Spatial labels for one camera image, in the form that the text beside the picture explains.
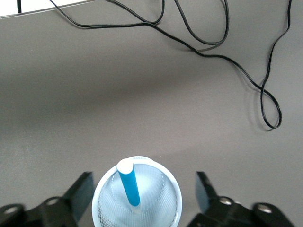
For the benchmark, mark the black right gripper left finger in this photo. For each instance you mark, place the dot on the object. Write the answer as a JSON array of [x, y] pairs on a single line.
[[71, 203]]

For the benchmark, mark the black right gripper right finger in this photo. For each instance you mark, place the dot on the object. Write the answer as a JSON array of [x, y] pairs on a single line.
[[213, 208]]

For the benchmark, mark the blue marker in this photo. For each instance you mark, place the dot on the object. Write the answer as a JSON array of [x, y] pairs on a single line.
[[129, 186]]

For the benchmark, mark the light blue mesh cup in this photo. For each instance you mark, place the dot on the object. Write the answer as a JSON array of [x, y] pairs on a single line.
[[156, 198]]

